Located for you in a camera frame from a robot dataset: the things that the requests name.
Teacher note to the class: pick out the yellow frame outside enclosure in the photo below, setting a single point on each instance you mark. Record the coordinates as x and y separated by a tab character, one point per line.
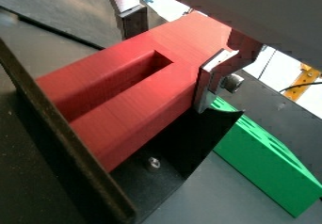
303	81

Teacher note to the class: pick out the green shape-sorting board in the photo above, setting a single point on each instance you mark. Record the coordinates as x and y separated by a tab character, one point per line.
263	159

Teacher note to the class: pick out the red double-square block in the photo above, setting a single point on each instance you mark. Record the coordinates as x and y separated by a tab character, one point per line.
122	93

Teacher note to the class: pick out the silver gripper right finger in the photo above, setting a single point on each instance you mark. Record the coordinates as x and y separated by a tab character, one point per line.
216	73

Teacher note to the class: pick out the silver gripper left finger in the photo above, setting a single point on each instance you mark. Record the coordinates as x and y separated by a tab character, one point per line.
130	16

